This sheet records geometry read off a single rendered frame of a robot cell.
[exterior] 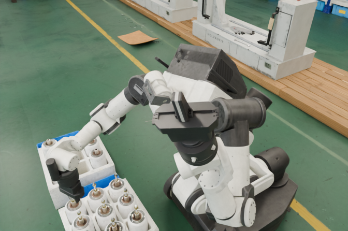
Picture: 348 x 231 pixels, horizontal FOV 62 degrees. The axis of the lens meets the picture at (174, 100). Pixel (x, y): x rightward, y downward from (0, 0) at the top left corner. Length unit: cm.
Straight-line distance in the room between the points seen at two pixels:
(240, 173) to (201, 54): 42
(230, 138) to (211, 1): 301
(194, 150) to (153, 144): 165
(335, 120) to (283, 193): 104
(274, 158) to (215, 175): 98
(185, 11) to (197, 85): 353
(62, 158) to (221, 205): 66
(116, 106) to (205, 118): 78
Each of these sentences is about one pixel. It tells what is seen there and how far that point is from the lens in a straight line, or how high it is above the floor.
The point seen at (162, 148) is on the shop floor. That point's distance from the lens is 219.
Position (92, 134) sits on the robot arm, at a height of 70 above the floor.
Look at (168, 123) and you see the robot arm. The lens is 53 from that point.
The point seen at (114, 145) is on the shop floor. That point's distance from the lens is 226.
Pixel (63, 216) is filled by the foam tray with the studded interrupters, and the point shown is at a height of 18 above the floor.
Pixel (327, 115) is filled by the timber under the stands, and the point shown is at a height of 8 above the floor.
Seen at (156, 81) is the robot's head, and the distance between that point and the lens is 92.
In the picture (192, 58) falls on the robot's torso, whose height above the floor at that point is 106.
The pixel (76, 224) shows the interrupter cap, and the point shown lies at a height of 25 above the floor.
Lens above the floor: 151
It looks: 34 degrees down
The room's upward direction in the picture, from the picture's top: straight up
